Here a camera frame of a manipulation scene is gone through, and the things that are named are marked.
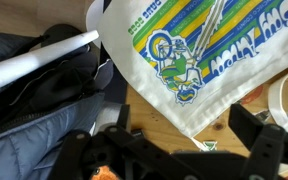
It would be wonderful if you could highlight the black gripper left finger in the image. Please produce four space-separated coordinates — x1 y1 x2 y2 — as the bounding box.
48 104 199 180

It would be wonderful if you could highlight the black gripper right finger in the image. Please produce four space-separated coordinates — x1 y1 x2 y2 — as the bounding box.
228 102 288 180

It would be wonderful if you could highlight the gift box character sticker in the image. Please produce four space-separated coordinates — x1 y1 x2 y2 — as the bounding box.
253 109 272 124

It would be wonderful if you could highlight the orange pumpkin sticker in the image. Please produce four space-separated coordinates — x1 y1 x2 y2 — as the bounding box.
239 84 265 106

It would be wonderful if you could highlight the green tree sticker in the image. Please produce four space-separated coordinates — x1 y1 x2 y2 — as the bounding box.
201 140 219 152

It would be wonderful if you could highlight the dark blue grey jacket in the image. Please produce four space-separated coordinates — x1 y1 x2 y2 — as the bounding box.
0 23 116 180

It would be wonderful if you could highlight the white printed tote bag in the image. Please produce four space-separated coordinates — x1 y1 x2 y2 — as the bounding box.
85 0 288 152

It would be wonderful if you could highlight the white coat rack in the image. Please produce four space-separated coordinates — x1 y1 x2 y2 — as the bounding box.
0 29 100 98

